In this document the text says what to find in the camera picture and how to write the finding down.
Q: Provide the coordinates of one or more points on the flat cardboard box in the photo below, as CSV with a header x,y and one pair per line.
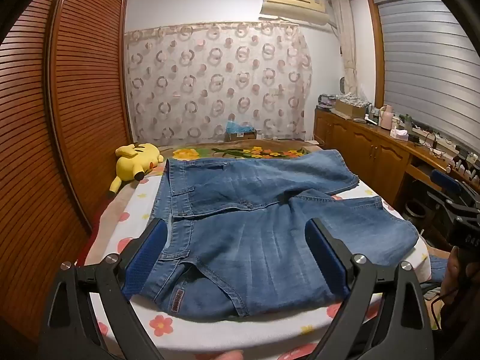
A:
x,y
350,108

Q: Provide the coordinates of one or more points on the pink kettle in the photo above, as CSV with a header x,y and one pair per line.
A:
x,y
386,118

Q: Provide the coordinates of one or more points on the person's right hand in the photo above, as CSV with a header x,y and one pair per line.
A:
x,y
453,277

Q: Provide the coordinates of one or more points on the row of small bottles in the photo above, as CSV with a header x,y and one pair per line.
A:
x,y
467,165

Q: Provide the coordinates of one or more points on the cream tied curtain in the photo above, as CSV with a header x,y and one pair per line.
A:
x,y
347,37

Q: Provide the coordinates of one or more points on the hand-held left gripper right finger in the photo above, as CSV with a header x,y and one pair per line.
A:
x,y
324,258

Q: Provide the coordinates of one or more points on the grey window blind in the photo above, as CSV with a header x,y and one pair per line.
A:
x,y
423,63

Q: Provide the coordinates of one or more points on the dark patterned box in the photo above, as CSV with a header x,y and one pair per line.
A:
x,y
325,101

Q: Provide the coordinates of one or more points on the blue denim pants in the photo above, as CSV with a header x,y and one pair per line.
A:
x,y
243,232

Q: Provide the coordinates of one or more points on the light blue cloth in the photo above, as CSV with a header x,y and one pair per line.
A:
x,y
236,125

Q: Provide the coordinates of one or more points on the pink tissue pack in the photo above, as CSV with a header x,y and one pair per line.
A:
x,y
398,134

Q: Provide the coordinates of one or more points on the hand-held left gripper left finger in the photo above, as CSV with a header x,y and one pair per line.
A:
x,y
144,258

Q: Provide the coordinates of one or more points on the wooden louvred wardrobe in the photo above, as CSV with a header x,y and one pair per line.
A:
x,y
86,82

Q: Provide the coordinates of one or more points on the white flowered bedsheet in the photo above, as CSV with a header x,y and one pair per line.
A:
x,y
262,339

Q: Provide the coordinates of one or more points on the dark waste bin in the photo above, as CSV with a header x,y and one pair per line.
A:
x,y
414,213

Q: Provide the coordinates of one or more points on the small cardboard box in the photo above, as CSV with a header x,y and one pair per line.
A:
x,y
242,135

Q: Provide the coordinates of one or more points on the wooden cabinet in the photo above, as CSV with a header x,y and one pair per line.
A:
x,y
375,150

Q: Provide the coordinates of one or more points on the beige air conditioner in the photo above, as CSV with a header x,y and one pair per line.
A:
x,y
292,3

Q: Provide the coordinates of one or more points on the brown floral blanket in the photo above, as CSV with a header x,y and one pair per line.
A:
x,y
258,153

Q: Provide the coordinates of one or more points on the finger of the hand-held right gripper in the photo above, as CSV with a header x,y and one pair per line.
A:
x,y
442,202
444,180

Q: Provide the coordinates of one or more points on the yellow plush toy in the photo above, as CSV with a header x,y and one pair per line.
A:
x,y
137,157

